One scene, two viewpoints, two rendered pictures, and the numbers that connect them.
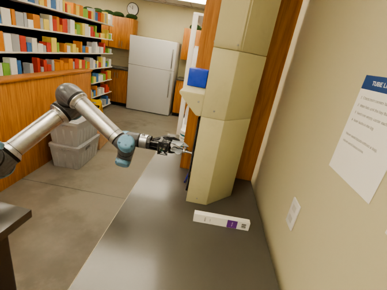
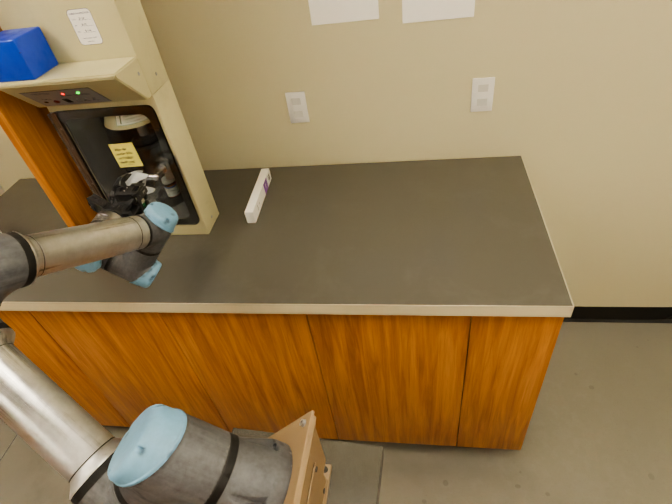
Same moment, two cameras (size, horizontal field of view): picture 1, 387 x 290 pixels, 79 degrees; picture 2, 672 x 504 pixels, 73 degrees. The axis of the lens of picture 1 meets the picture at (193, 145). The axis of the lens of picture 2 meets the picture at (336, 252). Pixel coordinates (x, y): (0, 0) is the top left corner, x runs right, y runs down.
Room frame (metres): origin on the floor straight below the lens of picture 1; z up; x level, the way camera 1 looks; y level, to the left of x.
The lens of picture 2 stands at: (0.43, 1.08, 1.83)
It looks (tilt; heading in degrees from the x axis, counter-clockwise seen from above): 42 degrees down; 281
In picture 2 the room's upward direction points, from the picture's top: 10 degrees counter-clockwise
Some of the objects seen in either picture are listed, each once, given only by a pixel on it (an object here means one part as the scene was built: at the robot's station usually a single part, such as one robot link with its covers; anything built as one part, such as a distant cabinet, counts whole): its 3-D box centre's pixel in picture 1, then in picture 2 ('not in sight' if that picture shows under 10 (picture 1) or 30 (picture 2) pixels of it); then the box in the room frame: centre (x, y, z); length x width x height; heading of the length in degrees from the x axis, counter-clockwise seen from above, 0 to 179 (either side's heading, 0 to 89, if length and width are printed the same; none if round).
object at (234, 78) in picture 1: (223, 128); (132, 109); (1.21, -0.14, 1.33); 0.32 x 0.25 x 0.77; 178
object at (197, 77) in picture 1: (198, 77); (19, 54); (1.32, 0.04, 1.56); 0.10 x 0.10 x 0.09; 88
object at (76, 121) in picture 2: (194, 147); (131, 172); (1.22, -0.01, 1.19); 0.30 x 0.01 x 0.40; 178
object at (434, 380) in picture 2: not in sight; (254, 315); (1.04, -0.08, 0.45); 2.05 x 0.67 x 0.90; 178
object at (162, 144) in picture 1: (159, 144); (126, 206); (1.15, 0.18, 1.20); 0.12 x 0.09 x 0.08; 88
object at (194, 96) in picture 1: (193, 97); (76, 90); (1.22, 0.04, 1.46); 0.32 x 0.12 x 0.10; 178
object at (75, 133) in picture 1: (75, 126); not in sight; (2.94, 1.60, 0.49); 0.60 x 0.42 x 0.33; 178
